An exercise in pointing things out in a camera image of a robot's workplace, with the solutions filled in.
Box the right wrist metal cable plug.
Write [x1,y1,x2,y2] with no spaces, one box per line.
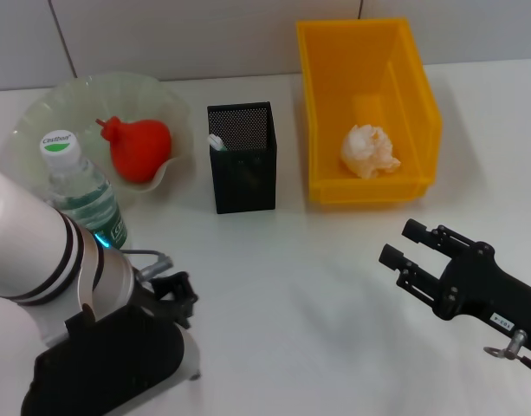
[483,328,530,361]

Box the yellow plastic bin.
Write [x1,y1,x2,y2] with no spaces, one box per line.
[295,16,444,205]

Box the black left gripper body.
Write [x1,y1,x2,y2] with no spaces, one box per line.
[148,271,200,329]

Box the wrist metal cable plug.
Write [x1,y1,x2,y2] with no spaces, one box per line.
[137,255,174,279]
[483,328,530,361]

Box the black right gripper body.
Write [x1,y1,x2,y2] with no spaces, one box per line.
[436,241,531,354]

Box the black mesh pen holder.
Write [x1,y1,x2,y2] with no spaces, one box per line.
[206,101,278,215]

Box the red-orange soft toy orange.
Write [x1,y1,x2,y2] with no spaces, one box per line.
[95,114,173,185]

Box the white paper ball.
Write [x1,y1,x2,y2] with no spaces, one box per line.
[340,124,403,179]

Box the left arm dark cable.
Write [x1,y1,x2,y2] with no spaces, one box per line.
[117,248,163,262]

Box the pale green glass fruit plate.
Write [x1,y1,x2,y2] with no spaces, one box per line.
[0,72,193,205]

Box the clear bottle with green label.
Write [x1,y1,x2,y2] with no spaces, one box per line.
[39,129,129,252]

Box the left wrist metal cable plug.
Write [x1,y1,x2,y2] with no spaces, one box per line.
[137,255,174,279]

